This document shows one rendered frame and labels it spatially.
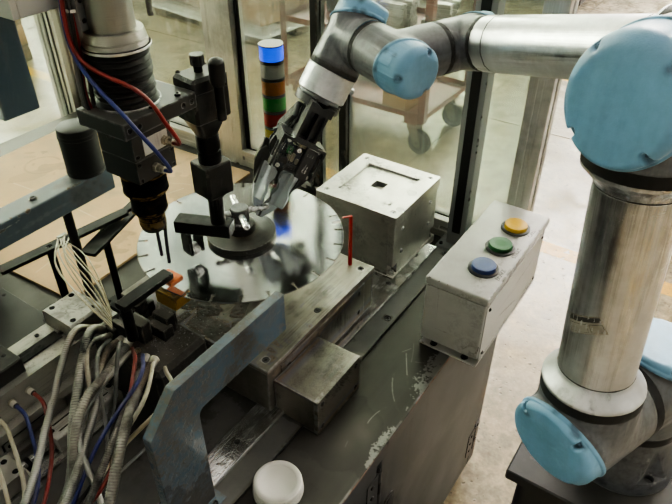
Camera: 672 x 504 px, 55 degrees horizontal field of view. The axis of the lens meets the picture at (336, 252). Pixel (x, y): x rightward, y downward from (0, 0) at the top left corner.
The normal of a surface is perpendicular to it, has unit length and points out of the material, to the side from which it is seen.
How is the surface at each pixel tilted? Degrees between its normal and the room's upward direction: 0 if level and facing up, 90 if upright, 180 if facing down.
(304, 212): 0
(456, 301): 90
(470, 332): 90
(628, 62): 83
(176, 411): 90
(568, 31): 52
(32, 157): 0
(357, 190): 0
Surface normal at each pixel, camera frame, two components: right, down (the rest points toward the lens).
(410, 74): 0.58, 0.53
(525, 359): 0.00, -0.80
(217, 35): -0.56, 0.50
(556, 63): -0.73, 0.63
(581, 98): -0.83, 0.22
